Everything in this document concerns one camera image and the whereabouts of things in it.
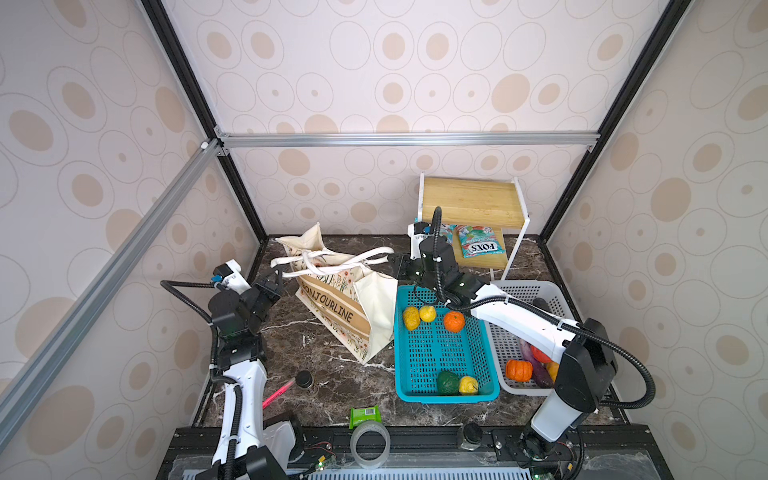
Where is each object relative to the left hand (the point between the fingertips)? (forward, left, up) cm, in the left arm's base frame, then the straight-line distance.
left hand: (285, 266), depth 73 cm
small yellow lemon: (+1, -37, -25) cm, 45 cm away
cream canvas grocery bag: (-6, -17, -9) cm, 20 cm away
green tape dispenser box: (-28, -18, -28) cm, 43 cm away
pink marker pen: (-23, +6, -29) cm, 37 cm away
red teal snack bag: (+24, -44, -13) cm, 52 cm away
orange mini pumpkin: (-17, -60, -23) cm, 66 cm away
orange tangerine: (-2, -45, -24) cm, 51 cm away
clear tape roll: (-31, -21, -25) cm, 45 cm away
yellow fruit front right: (-21, -46, -24) cm, 56 cm away
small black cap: (-21, -4, -19) cm, 29 cm away
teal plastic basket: (-11, -41, -30) cm, 52 cm away
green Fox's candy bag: (+20, -53, -13) cm, 58 cm away
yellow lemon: (-1, -32, -25) cm, 41 cm away
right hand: (+6, -26, -4) cm, 27 cm away
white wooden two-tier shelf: (+23, -55, +1) cm, 60 cm away
